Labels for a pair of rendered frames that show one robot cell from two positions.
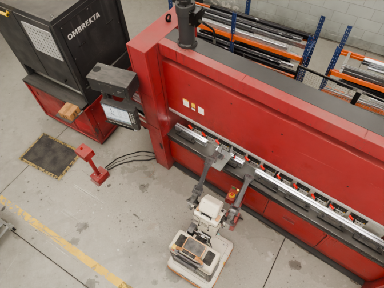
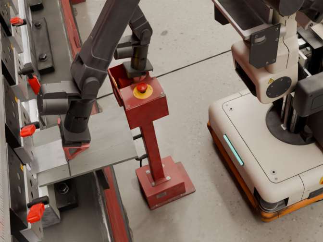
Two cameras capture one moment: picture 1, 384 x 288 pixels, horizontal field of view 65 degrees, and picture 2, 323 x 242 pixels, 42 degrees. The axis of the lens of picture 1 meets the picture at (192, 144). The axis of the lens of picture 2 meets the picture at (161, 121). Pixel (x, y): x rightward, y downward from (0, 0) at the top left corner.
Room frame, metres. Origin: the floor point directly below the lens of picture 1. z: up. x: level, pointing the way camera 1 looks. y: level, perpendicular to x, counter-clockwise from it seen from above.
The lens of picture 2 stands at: (2.25, 0.30, 1.89)
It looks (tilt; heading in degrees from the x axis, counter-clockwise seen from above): 51 degrees down; 223
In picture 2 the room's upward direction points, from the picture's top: 11 degrees counter-clockwise
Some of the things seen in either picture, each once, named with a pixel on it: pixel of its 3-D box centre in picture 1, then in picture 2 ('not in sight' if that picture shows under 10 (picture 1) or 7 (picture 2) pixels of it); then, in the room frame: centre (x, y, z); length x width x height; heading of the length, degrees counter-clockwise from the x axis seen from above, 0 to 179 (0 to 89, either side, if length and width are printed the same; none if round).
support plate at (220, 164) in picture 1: (219, 160); (83, 144); (1.90, -0.33, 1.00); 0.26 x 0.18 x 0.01; 140
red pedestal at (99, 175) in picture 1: (92, 164); not in sight; (2.31, 1.47, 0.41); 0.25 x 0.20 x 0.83; 140
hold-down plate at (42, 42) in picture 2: (266, 184); (42, 44); (1.58, -0.85, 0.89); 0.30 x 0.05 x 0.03; 50
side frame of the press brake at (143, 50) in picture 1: (172, 101); not in sight; (2.77, 0.22, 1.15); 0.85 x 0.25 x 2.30; 140
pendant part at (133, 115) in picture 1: (122, 113); not in sight; (2.38, 0.81, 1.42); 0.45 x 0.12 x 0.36; 65
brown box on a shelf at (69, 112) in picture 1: (68, 111); not in sight; (2.82, 1.68, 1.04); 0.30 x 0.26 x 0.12; 56
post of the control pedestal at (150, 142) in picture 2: not in sight; (150, 144); (1.50, -0.49, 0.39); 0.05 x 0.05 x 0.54; 57
